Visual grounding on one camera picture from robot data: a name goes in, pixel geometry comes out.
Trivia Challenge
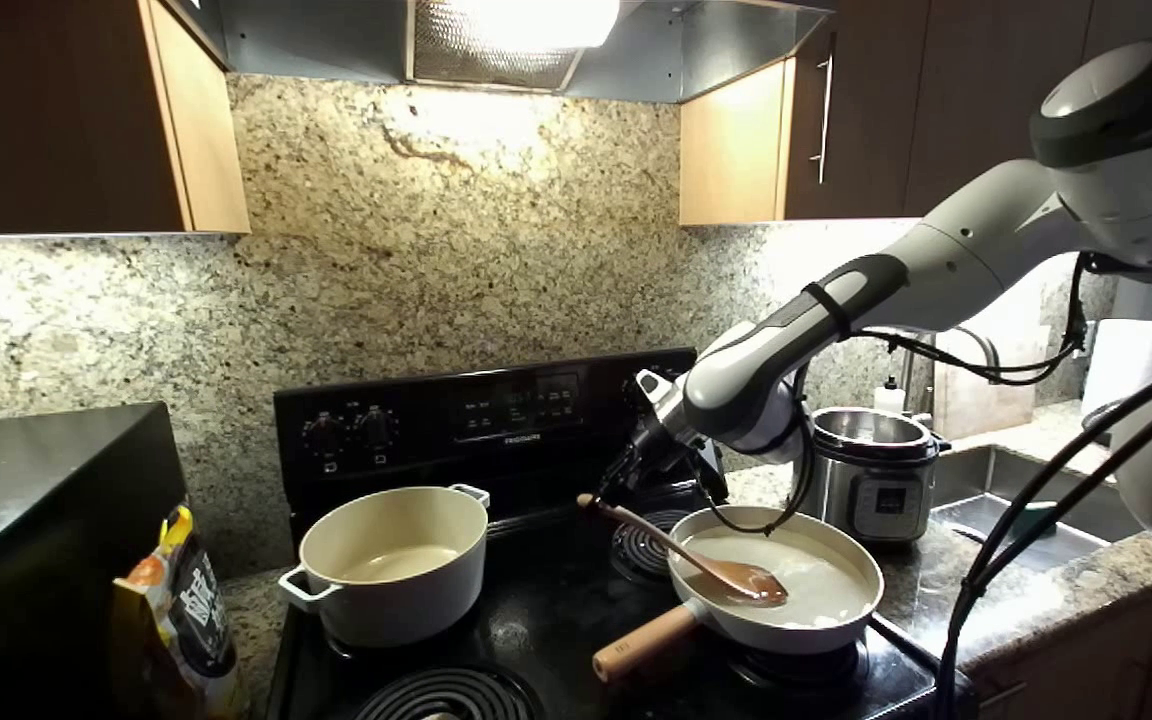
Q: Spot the left wooden wall cabinet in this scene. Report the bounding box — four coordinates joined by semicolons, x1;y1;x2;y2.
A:
0;0;249;234

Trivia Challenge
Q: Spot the chrome kitchen faucet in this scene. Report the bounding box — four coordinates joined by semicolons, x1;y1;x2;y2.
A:
901;324;999;417

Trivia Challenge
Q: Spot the black electric stove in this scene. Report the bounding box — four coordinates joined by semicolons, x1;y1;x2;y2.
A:
263;346;942;720

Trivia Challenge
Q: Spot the white soap dispenser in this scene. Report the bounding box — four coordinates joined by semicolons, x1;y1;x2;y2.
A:
874;375;910;417

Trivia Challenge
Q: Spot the front left coil burner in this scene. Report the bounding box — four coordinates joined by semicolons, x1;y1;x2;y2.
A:
355;667;542;720

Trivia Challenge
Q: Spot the white paper towel roll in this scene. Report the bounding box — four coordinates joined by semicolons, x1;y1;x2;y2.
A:
1079;320;1152;423

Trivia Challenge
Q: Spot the cream pot with handles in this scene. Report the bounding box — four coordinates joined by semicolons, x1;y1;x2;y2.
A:
282;483;494;647

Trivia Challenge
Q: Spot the green sponge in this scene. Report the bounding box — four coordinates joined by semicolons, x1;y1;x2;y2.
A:
1009;501;1060;541

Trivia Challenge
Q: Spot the right wooden wall cabinet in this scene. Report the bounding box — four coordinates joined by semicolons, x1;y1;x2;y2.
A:
682;0;1152;223

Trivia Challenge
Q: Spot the black microwave oven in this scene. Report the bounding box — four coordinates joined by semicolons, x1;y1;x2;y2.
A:
0;402;186;720

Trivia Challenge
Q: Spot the cream frying pan wooden handle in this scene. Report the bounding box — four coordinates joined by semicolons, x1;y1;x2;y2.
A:
590;501;889;686

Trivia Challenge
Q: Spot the wooden wall cabinet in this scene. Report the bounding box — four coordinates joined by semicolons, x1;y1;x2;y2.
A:
682;0;1152;223
0;0;249;234

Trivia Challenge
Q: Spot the steel range hood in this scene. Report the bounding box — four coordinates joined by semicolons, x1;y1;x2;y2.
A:
168;0;831;105

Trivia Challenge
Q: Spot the steel kitchen sink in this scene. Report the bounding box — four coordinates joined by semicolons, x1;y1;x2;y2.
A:
931;443;1142;572

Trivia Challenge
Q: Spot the stainless pressure cooker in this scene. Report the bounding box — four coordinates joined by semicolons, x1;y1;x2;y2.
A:
799;408;946;543

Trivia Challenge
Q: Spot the wooden spoon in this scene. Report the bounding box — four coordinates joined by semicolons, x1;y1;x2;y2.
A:
578;493;790;602

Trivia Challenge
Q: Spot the rear right coil burner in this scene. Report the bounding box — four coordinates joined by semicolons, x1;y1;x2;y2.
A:
611;525;667;577

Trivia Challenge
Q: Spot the coil burner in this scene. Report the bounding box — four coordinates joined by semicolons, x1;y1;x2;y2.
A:
355;667;542;720
611;525;667;577

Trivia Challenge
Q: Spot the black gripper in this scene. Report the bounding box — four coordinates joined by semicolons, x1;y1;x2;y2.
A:
596;421;727;501

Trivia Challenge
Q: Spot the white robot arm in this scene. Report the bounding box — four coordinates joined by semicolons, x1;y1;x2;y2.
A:
638;38;1152;456

